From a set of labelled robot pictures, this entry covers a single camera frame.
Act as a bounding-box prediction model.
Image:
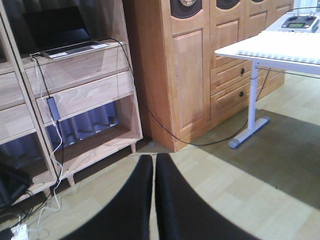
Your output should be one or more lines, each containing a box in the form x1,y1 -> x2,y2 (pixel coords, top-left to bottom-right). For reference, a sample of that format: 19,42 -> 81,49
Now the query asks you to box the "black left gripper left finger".
63,154 -> 153,240

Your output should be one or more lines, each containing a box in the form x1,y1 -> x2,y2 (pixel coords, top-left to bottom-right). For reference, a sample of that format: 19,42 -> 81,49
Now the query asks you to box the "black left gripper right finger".
155,153 -> 256,240

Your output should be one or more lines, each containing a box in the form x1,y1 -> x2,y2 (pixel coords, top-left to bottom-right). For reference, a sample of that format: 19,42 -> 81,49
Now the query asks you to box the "white standing desk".
215,11 -> 320,149

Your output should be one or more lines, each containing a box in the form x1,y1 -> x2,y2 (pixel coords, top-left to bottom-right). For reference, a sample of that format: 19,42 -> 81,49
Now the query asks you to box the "white floor power strip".
10,224 -> 29,240

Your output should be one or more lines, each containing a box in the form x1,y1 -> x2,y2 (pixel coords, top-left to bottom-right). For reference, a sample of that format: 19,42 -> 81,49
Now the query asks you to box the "wooden shelving unit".
0,0 -> 142,201

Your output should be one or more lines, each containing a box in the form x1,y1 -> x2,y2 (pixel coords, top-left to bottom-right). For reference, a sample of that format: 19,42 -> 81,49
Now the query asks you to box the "grey usb hub adapter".
46,97 -> 61,121

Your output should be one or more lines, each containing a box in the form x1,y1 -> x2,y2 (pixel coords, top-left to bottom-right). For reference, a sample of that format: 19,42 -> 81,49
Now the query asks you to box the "wooden wardrobe cabinet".
123,0 -> 294,152

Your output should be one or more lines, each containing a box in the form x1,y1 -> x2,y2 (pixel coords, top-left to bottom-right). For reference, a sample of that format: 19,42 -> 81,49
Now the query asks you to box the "silver laptop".
23,6 -> 109,59

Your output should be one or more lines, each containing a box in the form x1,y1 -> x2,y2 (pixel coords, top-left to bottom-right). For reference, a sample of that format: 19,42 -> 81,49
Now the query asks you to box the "white keyboard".
236,49 -> 320,65

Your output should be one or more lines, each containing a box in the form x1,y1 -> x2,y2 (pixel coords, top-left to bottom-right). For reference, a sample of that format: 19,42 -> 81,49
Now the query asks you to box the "grey remote controller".
278,15 -> 320,33

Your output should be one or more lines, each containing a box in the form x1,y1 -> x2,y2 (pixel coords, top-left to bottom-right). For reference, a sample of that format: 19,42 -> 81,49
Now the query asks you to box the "white laptop cable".
34,59 -> 65,213

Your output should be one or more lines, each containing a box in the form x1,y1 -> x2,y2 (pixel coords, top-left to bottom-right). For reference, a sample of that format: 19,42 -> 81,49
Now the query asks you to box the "black floor cable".
109,37 -> 271,146

